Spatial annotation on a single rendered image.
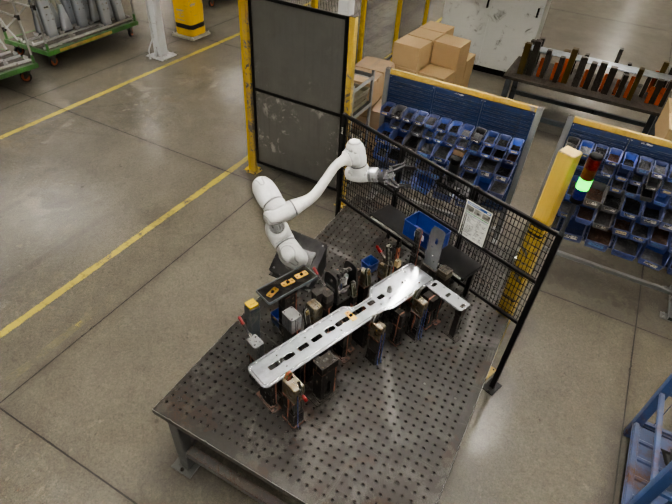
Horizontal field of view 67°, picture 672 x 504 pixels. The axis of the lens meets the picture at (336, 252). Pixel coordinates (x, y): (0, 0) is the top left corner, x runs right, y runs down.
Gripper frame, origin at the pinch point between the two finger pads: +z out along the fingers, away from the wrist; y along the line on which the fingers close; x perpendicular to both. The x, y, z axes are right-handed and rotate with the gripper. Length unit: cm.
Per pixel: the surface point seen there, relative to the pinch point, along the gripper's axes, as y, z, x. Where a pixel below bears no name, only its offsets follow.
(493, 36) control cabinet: -582, -28, -322
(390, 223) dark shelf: -17, -30, -75
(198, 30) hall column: -514, -539, -237
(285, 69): -184, -176, -67
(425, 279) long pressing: 29, 7, -70
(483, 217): -12, 39, -51
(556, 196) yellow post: -8, 80, -19
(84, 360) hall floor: 130, -243, -87
